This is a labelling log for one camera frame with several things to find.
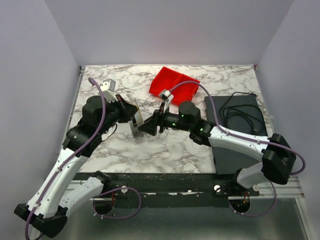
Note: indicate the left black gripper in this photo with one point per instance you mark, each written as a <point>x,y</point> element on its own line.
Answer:
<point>122,110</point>

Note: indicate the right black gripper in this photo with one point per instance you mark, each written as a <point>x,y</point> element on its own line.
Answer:
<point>160,121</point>

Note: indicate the white plastic cable spool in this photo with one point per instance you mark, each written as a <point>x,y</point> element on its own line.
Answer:
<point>136,120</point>

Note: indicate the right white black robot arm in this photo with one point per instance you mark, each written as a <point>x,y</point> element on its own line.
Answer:
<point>275,160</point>

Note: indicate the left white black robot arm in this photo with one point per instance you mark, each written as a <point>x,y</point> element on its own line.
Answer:
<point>48,210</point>

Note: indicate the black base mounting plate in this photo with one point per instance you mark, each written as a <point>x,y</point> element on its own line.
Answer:
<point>166,190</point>

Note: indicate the black flat box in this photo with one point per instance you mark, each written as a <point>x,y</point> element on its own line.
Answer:
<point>238,112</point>

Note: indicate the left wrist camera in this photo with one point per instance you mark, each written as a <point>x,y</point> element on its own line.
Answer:
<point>108,89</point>

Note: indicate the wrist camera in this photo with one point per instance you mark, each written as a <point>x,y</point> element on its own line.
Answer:
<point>108,89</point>
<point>167,98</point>

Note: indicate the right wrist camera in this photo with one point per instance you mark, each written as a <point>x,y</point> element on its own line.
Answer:
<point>167,98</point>

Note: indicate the aluminium extrusion rail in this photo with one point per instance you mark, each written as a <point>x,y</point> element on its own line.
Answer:
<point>292,190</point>

